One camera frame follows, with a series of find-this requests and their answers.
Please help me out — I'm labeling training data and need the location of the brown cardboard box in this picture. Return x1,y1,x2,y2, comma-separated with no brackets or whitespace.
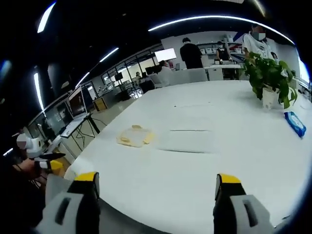
93,97,107,112

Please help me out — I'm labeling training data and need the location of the blue wet wipes packet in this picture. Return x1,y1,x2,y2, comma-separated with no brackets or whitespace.
283,111,307,138

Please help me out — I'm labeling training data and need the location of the ceiling light strip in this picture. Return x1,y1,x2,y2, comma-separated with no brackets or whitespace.
37,0,57,34
33,72,46,111
98,47,119,63

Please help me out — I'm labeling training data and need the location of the open laptop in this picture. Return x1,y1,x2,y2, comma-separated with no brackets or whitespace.
60,85,91,137

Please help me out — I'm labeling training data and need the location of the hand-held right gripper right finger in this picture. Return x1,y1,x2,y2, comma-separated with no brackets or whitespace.
213,173,274,234

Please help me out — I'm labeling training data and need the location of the laptop stand with black legs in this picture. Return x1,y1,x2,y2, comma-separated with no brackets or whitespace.
69,114,101,153

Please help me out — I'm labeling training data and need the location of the long curved ceiling light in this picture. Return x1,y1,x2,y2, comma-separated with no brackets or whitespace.
148,15,295,46

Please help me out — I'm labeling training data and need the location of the clear bag of food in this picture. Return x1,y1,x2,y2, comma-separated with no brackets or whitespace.
116,124,156,148

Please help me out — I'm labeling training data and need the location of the green potted plant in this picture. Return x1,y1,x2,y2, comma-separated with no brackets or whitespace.
243,52,298,109

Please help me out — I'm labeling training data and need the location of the white chair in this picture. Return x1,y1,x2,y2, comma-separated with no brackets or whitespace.
187,68,208,83

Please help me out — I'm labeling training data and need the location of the white plant pot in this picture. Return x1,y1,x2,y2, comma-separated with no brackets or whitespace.
262,87,280,111

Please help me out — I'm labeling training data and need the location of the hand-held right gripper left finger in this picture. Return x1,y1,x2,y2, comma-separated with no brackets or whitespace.
36,171,101,234

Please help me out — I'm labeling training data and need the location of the white lit monitor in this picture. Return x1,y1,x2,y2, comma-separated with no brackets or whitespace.
154,48,177,63

